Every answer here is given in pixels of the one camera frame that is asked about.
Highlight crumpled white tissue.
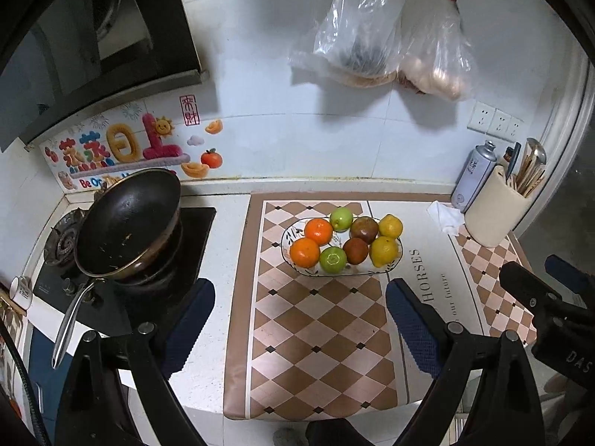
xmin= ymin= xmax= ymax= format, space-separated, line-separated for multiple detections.
xmin=427 ymin=200 xmax=464 ymax=237

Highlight black range hood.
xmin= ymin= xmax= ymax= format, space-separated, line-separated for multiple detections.
xmin=1 ymin=0 xmax=204 ymax=149

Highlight reddish brown orange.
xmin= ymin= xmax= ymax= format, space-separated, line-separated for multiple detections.
xmin=343 ymin=237 xmax=369 ymax=265

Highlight orange tangerine front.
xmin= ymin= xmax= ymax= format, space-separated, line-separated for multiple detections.
xmin=289 ymin=237 xmax=321 ymax=269

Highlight yellow lemon on plate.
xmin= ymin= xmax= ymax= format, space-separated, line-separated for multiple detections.
xmin=369 ymin=236 xmax=399 ymax=268

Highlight silver spray can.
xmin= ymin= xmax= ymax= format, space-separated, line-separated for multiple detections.
xmin=451 ymin=140 xmax=497 ymax=213

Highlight green apple on plate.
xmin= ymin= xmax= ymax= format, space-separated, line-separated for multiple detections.
xmin=319 ymin=247 xmax=347 ymax=274

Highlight colourful wall sticker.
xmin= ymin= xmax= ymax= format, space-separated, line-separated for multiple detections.
xmin=38 ymin=88 xmax=224 ymax=193

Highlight dark red apple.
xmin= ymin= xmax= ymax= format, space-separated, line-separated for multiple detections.
xmin=350 ymin=216 xmax=379 ymax=245

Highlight black frying pan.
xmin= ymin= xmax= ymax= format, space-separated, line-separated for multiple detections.
xmin=51 ymin=168 xmax=181 ymax=368

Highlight white patterned fruit plate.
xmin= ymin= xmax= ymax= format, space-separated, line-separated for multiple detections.
xmin=279 ymin=214 xmax=405 ymax=278

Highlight utensils in holder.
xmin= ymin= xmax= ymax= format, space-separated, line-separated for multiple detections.
xmin=504 ymin=137 xmax=547 ymax=198

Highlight green apple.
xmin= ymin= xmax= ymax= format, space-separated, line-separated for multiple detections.
xmin=329 ymin=206 xmax=354 ymax=233
xmin=319 ymin=247 xmax=347 ymax=274

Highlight black gas stove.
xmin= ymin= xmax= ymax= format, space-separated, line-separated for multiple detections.
xmin=32 ymin=205 xmax=218 ymax=337

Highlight yellow orange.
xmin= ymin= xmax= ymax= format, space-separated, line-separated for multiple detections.
xmin=378 ymin=213 xmax=403 ymax=240

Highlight checkered counter mat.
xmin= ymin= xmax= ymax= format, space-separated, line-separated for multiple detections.
xmin=223 ymin=194 xmax=537 ymax=421

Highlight orange tangerine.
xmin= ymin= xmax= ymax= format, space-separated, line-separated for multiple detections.
xmin=303 ymin=217 xmax=334 ymax=247
xmin=289 ymin=237 xmax=321 ymax=269

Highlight orange tangerine back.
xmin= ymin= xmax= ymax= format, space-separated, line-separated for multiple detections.
xmin=303 ymin=217 xmax=334 ymax=247

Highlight small white cup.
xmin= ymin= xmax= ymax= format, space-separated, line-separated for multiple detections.
xmin=9 ymin=276 xmax=32 ymax=311

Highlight clear plastic bag pink contents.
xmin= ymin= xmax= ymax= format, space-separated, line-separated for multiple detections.
xmin=397 ymin=0 xmax=478 ymax=102

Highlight clear plastic bag dark contents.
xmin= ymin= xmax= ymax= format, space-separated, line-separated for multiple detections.
xmin=289 ymin=0 xmax=404 ymax=89

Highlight beige utensil holder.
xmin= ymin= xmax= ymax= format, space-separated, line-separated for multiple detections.
xmin=464 ymin=165 xmax=531 ymax=248

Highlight white wall socket panel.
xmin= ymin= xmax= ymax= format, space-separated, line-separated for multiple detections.
xmin=467 ymin=101 xmax=527 ymax=142

